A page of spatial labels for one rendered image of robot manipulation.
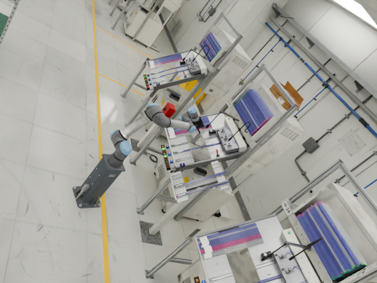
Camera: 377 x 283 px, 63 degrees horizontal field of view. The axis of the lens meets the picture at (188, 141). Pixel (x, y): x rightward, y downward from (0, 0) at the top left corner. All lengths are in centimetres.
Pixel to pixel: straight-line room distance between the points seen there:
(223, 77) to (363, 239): 271
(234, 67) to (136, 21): 346
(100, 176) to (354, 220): 209
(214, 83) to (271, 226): 231
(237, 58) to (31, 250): 319
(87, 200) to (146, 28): 496
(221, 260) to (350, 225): 99
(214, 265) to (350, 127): 264
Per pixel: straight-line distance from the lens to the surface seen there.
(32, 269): 273
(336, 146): 438
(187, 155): 321
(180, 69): 442
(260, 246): 265
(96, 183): 298
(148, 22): 732
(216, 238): 265
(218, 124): 353
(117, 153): 279
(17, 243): 279
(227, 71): 434
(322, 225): 250
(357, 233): 260
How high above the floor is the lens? 233
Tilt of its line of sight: 26 degrees down
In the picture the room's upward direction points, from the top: 43 degrees clockwise
